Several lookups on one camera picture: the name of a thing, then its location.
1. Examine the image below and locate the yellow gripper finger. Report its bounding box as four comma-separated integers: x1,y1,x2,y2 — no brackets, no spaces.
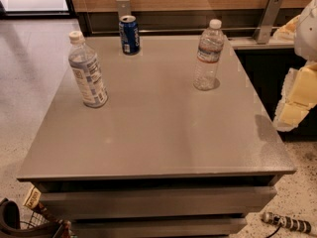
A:
273,15,299,41
273,62,317,132

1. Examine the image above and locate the small grey wall bracket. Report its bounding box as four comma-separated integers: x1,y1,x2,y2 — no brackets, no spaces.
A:
116,0,131,18

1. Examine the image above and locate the labelled white-cap drink bottle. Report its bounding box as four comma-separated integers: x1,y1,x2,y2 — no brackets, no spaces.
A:
68,31,108,108

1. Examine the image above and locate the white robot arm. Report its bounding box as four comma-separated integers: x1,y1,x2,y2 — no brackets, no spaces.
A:
273,0,317,132

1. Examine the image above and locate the grey metal wall bracket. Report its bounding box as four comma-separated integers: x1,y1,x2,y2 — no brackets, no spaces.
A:
253,0,283,45

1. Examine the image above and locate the clear plastic water bottle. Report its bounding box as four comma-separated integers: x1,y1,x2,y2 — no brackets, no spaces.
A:
193,19,224,91

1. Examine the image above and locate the black white patterned handle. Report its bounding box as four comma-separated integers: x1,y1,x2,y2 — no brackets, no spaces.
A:
262,212,317,236

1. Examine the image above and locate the blue Pepsi soda can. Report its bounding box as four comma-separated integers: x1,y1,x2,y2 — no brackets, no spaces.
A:
119,15,141,55

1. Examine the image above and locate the wire basket with snacks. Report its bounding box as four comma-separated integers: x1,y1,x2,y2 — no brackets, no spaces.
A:
23,186,77,238

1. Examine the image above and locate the grey drawer cabinet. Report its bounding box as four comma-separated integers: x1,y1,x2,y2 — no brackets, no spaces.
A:
18,36,294,238

